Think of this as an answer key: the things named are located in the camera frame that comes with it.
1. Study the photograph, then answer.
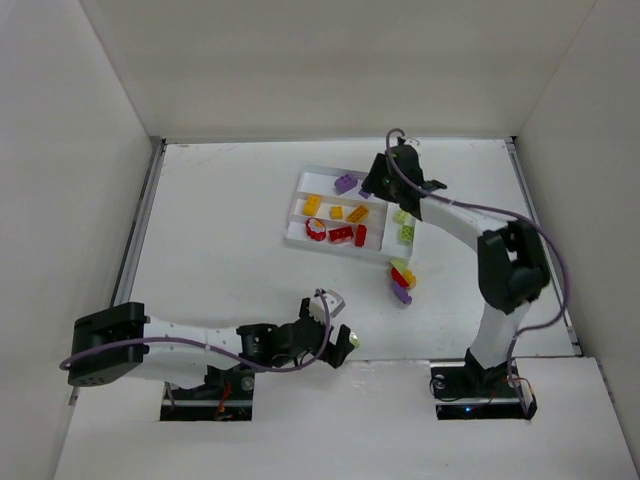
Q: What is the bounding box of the red large lego brick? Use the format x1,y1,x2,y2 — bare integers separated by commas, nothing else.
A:
328,226,354,244

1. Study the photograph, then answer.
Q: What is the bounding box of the yellow curved lego brick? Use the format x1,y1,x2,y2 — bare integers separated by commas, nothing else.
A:
403,269,417,289

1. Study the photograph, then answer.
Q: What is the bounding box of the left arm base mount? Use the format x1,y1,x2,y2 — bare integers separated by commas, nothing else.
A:
159,367,255,422

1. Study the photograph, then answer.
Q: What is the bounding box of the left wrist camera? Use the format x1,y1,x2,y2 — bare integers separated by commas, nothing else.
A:
308,290,346,324

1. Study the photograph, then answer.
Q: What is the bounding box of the red small lego brick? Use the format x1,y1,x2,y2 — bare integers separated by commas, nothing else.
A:
354,224,367,247

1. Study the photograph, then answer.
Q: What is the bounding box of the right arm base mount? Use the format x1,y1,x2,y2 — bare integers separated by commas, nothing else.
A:
429,361,538,421

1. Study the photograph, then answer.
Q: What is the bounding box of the yellow small lego brick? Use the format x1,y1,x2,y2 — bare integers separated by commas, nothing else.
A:
330,206,343,220

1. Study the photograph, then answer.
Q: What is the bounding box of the red rounded lego brick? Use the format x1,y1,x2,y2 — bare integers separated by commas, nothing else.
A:
305,218,327,242

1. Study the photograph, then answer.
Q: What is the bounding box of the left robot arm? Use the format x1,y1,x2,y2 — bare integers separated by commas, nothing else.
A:
60,290,359,389

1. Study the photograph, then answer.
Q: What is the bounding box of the yellow butterfly lego brick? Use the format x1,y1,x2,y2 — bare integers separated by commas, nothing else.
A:
303,195,322,217

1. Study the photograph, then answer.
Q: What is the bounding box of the yellow long lego brick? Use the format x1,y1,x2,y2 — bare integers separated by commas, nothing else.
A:
346,205,370,224

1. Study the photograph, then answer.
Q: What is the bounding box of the white sorting tray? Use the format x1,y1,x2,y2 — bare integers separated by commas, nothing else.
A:
284,166,417,262

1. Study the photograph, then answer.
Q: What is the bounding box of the light green small lego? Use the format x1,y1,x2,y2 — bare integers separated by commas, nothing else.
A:
349,332,360,349

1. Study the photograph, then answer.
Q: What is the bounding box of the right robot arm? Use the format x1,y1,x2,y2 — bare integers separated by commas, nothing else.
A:
362,140,550,400

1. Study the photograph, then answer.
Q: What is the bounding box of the purple curved lego brick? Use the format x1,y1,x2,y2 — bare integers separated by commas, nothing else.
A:
392,282,413,305

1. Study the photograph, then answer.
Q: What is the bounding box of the red curved lego brick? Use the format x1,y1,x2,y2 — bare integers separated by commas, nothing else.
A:
390,267,410,290

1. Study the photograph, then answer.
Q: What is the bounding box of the light green lego brick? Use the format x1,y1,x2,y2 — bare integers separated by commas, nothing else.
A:
393,210,410,226
398,225,415,244

